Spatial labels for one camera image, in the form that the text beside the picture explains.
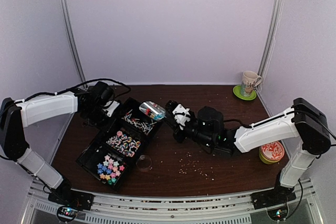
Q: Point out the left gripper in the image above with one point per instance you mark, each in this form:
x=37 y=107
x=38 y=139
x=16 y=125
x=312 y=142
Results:
x=106 y=128

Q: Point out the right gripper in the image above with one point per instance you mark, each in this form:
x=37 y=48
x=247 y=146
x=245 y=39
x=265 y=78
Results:
x=172 y=123

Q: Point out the metal scoop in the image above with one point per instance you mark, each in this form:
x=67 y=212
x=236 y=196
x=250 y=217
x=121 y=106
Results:
x=152 y=110

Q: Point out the black three-compartment candy bin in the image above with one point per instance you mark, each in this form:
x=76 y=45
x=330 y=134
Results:
x=114 y=151

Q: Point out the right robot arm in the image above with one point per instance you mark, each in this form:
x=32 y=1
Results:
x=302 y=119

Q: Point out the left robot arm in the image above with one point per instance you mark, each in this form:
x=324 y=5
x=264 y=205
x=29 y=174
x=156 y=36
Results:
x=95 y=104

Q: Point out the star candies pile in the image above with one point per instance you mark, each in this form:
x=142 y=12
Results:
x=111 y=169

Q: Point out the swirl lollipops pile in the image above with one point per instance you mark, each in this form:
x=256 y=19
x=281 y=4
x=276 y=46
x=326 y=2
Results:
x=124 y=144

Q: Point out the small round lollipops pile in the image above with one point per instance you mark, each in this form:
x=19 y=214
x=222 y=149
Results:
x=141 y=124

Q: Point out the clear jar lid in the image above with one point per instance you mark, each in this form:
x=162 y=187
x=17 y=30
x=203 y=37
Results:
x=144 y=163

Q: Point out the green saucer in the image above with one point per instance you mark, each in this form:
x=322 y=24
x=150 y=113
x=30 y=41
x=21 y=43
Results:
x=244 y=92

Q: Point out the cream patterned mug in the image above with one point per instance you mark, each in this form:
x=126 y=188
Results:
x=251 y=79

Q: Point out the green bowl with red lid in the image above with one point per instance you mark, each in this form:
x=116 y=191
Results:
x=271 y=153

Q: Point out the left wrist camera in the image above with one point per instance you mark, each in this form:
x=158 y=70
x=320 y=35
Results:
x=110 y=107

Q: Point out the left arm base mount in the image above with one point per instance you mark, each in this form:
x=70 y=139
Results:
x=71 y=201

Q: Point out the front aluminium rail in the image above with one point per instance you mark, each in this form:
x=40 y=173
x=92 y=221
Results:
x=227 y=208

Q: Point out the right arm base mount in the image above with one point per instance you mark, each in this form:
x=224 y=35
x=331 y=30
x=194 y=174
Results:
x=276 y=200

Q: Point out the left aluminium frame post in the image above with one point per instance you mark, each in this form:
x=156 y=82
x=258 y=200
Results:
x=71 y=40

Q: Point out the aluminium frame post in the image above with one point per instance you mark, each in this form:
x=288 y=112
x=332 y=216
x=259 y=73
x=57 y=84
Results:
x=270 y=39
x=71 y=40

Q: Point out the right aluminium frame post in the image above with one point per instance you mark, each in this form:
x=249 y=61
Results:
x=270 y=39

